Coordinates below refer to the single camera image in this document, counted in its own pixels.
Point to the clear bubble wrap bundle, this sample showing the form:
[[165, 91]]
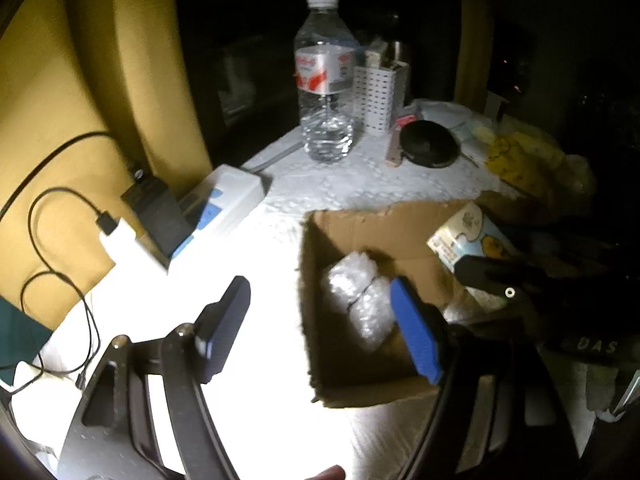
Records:
[[355, 300]]

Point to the white power strip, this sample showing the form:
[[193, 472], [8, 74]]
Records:
[[235, 185]]

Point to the crumpled pale plastic bag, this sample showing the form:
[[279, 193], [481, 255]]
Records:
[[577, 172]]

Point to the white tablecloth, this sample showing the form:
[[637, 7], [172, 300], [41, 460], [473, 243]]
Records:
[[300, 185]]

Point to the brown cardboard box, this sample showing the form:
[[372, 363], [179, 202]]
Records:
[[340, 230]]

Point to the metal thermos flask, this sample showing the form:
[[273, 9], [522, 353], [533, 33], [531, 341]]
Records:
[[400, 52]]

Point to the printed paper cup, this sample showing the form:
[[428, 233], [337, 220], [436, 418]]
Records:
[[465, 235]]

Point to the clear plastic water bottle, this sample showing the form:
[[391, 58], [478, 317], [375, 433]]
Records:
[[325, 85]]

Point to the black round lid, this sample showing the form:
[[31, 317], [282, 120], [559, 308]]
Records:
[[427, 142]]

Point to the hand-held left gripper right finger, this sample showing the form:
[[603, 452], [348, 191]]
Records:
[[415, 330]]

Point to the small tan wooden piece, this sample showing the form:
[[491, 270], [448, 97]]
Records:
[[394, 147]]

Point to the yellow cloth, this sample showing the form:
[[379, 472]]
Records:
[[520, 160]]

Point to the small pink packet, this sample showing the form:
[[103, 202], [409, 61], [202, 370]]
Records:
[[405, 120]]

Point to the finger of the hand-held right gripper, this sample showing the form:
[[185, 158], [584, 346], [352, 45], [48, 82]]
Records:
[[492, 272], [535, 237]]

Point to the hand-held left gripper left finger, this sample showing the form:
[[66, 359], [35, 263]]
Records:
[[227, 320]]

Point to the white usb charger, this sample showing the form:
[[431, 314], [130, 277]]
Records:
[[132, 245]]

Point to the black power adapter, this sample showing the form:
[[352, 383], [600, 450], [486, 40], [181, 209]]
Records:
[[157, 215]]

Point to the person's left hand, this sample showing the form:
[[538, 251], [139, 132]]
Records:
[[327, 474]]

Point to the white perforated basket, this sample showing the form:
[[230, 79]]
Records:
[[375, 97]]

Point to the narrow yellow curtain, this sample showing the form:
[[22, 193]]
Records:
[[472, 35]]

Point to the wide yellow curtain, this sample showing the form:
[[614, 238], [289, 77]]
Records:
[[75, 60]]

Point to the tan paper packet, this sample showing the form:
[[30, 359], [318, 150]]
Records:
[[377, 55]]

